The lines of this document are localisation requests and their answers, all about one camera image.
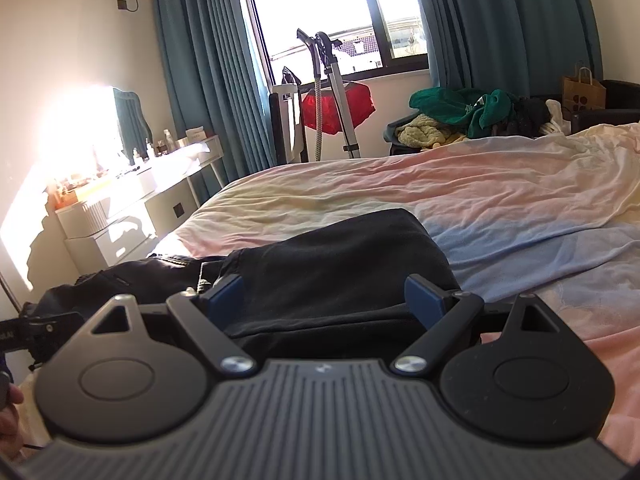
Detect white cloth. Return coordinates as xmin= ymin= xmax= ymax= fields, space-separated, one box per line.
xmin=539 ymin=99 xmax=572 ymax=136

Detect red cloth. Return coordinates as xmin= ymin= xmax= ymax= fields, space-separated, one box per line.
xmin=300 ymin=80 xmax=377 ymax=137

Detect dressing table mirror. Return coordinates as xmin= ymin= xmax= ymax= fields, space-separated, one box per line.
xmin=112 ymin=87 xmax=154 ymax=167

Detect person's left hand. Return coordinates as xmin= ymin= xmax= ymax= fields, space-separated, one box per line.
xmin=0 ymin=385 xmax=24 ymax=457

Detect dark clothes pile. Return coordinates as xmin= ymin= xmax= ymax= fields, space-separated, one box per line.
xmin=492 ymin=96 xmax=552 ymax=139

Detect beige knit cloth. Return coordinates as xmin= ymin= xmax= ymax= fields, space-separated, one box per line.
xmin=394 ymin=113 xmax=454 ymax=149

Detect teal curtain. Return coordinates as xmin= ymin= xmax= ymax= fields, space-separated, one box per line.
xmin=407 ymin=0 xmax=604 ymax=100
xmin=149 ymin=0 xmax=282 ymax=207

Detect black armchair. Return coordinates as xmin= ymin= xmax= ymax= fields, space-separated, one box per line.
xmin=570 ymin=79 xmax=640 ymax=134

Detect white dressing table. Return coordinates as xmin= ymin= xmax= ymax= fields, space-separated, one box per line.
xmin=54 ymin=132 xmax=224 ymax=269

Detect pastel bed sheet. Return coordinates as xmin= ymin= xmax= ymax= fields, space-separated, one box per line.
xmin=155 ymin=122 xmax=640 ymax=471

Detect green garment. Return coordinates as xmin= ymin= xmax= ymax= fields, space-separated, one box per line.
xmin=408 ymin=87 xmax=519 ymax=139

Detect white ribbed storage box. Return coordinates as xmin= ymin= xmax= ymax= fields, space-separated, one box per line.
xmin=54 ymin=197 xmax=109 ymax=241

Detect black framed upright board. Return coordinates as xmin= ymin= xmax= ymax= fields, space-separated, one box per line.
xmin=269 ymin=67 xmax=307 ymax=164

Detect black framed window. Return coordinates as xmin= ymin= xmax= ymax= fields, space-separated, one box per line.
xmin=236 ymin=0 xmax=432 ymax=87

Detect black pants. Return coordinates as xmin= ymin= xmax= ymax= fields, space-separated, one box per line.
xmin=35 ymin=208 xmax=463 ymax=361

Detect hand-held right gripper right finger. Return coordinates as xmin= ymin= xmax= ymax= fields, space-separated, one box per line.
xmin=391 ymin=274 xmax=569 ymax=377

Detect brown paper bag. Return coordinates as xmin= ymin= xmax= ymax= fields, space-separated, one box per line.
xmin=562 ymin=66 xmax=607 ymax=111

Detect garment steamer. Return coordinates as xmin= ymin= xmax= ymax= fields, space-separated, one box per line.
xmin=295 ymin=30 xmax=362 ymax=162

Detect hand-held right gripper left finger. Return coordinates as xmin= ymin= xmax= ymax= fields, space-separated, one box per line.
xmin=90 ymin=274 xmax=254 ymax=377

